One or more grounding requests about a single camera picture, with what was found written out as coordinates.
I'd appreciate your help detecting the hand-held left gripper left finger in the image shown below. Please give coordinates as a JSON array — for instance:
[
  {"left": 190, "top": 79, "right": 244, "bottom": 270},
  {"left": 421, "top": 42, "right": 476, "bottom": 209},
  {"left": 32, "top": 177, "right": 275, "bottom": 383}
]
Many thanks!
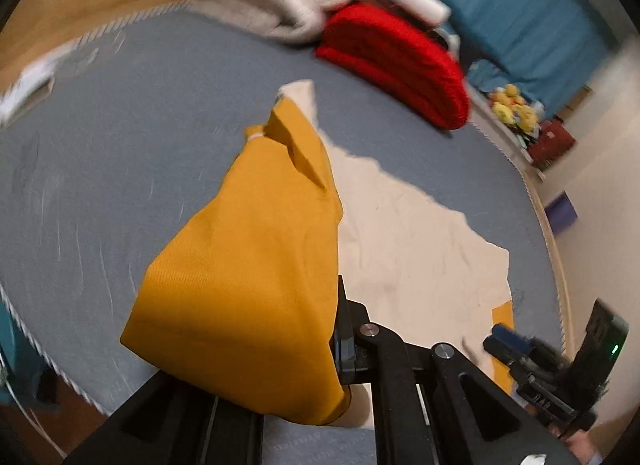
[{"left": 62, "top": 369, "right": 266, "bottom": 465}]

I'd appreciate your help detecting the red folded blanket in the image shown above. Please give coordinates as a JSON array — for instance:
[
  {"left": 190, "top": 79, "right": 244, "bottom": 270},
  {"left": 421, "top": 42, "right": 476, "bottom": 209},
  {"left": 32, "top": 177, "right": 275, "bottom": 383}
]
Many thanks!
[{"left": 315, "top": 4, "right": 472, "bottom": 132}]

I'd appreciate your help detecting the teal cloth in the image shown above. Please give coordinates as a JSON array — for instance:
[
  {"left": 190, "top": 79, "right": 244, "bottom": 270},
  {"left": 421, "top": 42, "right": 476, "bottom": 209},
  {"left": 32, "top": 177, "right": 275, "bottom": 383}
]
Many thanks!
[{"left": 0, "top": 302, "right": 54, "bottom": 407}]

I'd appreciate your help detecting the dark red box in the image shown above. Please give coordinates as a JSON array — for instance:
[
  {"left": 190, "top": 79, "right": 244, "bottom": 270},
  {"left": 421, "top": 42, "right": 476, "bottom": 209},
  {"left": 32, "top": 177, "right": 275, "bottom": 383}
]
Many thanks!
[{"left": 529, "top": 120, "right": 576, "bottom": 168}]

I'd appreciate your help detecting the person's right forearm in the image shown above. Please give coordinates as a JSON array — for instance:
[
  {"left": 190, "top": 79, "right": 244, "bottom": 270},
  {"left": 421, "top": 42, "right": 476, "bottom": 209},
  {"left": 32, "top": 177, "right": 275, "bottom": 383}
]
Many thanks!
[{"left": 562, "top": 430, "right": 609, "bottom": 465}]

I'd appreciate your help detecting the white flat object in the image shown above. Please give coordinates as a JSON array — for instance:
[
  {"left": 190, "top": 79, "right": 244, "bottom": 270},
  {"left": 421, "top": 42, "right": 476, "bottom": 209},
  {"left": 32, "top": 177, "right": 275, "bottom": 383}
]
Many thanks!
[{"left": 0, "top": 51, "right": 57, "bottom": 122}]

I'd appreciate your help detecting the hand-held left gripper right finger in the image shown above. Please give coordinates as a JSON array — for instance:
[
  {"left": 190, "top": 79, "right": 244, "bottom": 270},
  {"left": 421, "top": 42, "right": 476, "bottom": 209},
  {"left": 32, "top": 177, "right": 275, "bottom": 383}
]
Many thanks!
[{"left": 327, "top": 275, "right": 581, "bottom": 465}]

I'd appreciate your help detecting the blue curtain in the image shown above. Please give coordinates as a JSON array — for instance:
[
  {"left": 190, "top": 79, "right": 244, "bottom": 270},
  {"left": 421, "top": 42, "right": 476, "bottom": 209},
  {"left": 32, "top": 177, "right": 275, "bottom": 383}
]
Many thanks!
[{"left": 419, "top": 0, "right": 609, "bottom": 112}]

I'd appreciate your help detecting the yellow bear plush toy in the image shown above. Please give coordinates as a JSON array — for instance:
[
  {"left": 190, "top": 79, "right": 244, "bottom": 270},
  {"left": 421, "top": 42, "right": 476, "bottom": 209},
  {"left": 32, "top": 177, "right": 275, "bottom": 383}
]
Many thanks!
[{"left": 509, "top": 104, "right": 539, "bottom": 130}]

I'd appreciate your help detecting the grey bed mattress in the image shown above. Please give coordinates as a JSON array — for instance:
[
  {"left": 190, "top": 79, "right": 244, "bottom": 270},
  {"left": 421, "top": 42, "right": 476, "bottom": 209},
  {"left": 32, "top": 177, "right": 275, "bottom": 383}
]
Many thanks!
[{"left": 0, "top": 2, "right": 574, "bottom": 465}]

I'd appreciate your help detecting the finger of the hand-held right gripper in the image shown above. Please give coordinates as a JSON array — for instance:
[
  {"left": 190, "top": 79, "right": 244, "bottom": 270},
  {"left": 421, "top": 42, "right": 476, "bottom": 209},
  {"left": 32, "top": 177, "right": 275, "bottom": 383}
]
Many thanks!
[
  {"left": 482, "top": 336, "right": 526, "bottom": 371},
  {"left": 491, "top": 323, "right": 535, "bottom": 352}
]

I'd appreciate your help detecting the beige and orange jacket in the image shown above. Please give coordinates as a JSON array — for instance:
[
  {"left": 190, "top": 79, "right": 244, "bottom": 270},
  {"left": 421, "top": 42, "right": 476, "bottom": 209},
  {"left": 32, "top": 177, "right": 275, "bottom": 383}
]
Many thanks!
[{"left": 120, "top": 80, "right": 516, "bottom": 428}]

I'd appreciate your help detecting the purple box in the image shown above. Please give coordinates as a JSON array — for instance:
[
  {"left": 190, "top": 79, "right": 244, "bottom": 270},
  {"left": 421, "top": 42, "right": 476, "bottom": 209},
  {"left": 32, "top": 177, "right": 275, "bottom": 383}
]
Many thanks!
[{"left": 544, "top": 195, "right": 580, "bottom": 235}]

